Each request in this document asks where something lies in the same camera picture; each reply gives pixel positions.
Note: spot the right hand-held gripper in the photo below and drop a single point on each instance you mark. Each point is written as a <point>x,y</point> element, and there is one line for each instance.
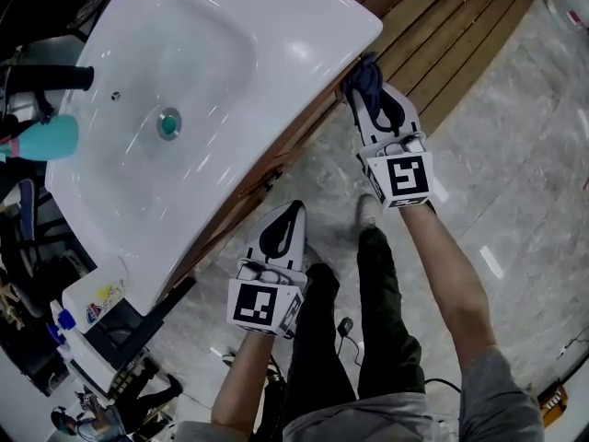
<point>405,177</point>

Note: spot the person's left forearm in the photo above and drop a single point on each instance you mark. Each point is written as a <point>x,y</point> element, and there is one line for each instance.
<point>239,375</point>

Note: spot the person's black trousers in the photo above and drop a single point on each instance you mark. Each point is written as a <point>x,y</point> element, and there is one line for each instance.
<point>386,316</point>

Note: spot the person's grey shirt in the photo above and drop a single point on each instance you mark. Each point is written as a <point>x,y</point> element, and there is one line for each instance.
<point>492,403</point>

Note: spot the white ceramic sink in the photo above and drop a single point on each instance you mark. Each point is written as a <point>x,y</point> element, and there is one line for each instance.
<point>207,108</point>

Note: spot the person's right forearm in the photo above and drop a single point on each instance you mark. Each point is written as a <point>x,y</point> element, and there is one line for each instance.
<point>442,274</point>

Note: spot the chrome sink drain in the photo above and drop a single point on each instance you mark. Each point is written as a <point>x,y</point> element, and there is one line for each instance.
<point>168,123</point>

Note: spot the person's right shoe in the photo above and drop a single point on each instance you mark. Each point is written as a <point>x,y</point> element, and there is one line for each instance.
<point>369,210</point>

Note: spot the blue-grey cloth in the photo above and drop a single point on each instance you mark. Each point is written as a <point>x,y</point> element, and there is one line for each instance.
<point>366,74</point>

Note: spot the teal spray bottle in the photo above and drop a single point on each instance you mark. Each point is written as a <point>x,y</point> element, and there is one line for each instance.
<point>50,138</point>

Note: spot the wooden slatted platform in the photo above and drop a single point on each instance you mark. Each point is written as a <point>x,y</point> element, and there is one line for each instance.
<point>437,26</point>

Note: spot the clear plastic bottle red cap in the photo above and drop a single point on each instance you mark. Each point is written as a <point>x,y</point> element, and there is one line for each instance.
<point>570,7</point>

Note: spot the orange plastic crate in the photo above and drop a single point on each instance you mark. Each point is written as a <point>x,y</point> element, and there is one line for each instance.
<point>552,403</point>

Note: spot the black metal rack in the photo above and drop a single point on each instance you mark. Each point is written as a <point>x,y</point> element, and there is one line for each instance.
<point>138,334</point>

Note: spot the black faucet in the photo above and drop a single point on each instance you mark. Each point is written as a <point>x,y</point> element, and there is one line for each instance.
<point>55,77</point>

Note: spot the black power adapter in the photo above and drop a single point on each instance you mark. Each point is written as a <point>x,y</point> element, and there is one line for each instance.
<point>345,327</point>

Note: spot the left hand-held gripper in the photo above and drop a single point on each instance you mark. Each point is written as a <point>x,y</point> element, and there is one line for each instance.
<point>257,302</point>

